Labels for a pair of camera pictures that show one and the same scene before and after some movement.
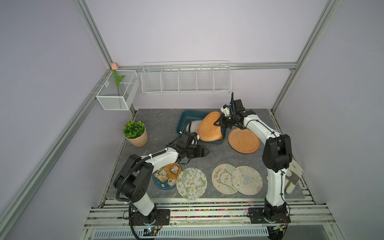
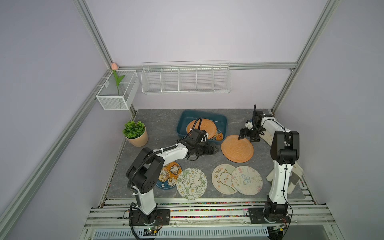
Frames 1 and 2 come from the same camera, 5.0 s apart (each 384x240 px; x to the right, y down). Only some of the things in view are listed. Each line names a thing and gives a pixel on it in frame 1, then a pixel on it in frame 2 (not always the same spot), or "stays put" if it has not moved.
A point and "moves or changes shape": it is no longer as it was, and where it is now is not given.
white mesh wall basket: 120,90 stays put
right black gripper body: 227,121 -> 252,134
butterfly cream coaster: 246,180 stays put
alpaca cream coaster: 221,179 stays put
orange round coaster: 243,141 moves or changes shape
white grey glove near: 293,175 stays put
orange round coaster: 208,131 moves or changes shape
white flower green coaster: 191,183 stays put
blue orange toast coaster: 166,177 stays put
